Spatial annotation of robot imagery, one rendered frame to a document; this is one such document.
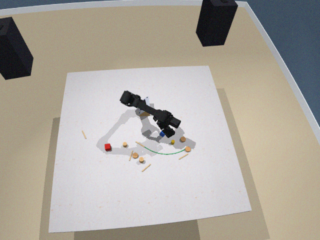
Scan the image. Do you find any red cube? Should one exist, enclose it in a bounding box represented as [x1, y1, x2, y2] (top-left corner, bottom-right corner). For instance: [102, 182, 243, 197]
[105, 143, 111, 151]

